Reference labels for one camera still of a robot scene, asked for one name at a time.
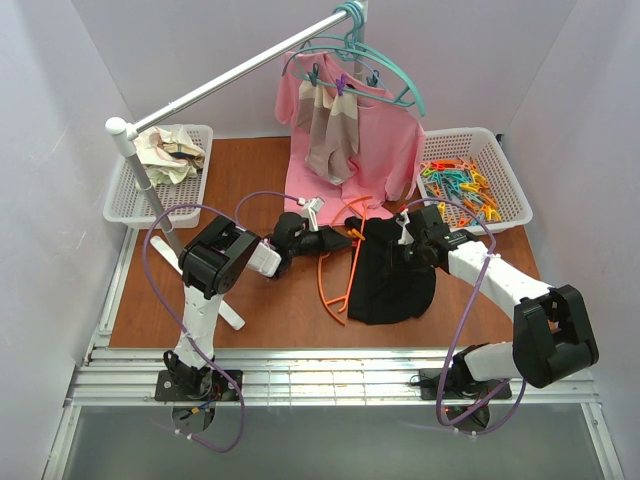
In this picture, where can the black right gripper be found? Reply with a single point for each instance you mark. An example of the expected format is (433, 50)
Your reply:
(401, 248)

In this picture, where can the purple clothespin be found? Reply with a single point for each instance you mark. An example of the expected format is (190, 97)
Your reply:
(340, 84)

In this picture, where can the black underwear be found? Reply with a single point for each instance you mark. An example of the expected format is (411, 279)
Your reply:
(381, 294)

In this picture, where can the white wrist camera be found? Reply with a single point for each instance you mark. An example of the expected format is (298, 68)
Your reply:
(402, 219)
(309, 209)

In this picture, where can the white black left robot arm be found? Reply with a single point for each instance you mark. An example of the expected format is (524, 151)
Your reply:
(210, 266)

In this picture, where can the beige brown underwear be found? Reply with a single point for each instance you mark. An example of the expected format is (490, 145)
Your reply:
(333, 128)

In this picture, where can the orange plastic hanger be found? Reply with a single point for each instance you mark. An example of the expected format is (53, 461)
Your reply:
(335, 271)

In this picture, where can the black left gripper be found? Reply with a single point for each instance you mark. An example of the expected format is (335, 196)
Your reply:
(323, 239)

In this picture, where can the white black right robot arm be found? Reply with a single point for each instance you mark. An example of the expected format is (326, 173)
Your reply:
(552, 333)

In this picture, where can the pile of light clothes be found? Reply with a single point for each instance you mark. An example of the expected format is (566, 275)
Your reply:
(169, 155)

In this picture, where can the white clothes basket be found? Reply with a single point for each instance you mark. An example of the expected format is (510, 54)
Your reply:
(126, 204)

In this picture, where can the pink t-shirt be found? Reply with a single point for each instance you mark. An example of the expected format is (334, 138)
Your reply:
(391, 143)

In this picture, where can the teal clip hanger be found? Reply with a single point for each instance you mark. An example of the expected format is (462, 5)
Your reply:
(313, 76)

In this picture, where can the orange clothespin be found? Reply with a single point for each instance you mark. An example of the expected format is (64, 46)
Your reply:
(356, 234)

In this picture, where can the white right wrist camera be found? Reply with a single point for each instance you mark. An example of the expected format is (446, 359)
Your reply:
(402, 219)

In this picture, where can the teal plastic hanger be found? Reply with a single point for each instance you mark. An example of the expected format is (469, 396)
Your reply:
(395, 70)

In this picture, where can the white metal clothes rack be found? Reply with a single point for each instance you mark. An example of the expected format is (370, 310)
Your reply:
(124, 133)

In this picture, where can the white clothespin basket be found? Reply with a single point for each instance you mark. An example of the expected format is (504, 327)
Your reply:
(481, 143)

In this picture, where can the aluminium rail frame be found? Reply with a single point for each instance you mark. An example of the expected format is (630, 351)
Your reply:
(321, 401)

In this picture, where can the pile of colourful clothespins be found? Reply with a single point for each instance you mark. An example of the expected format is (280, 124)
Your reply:
(459, 179)

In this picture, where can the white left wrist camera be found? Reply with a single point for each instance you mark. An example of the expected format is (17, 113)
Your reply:
(309, 209)

